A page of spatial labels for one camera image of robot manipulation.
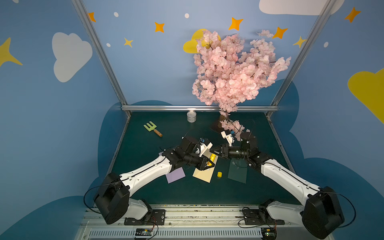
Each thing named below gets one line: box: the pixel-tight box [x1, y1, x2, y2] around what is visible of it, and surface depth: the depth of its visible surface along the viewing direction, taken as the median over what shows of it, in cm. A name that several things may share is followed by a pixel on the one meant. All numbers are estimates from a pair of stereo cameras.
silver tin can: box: [186, 110, 197, 123], surface depth 117 cm
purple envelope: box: [165, 167, 186, 184], surface depth 90 cm
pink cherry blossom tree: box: [192, 30, 292, 141], surface depth 73 cm
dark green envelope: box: [227, 158, 248, 184], surface depth 92 cm
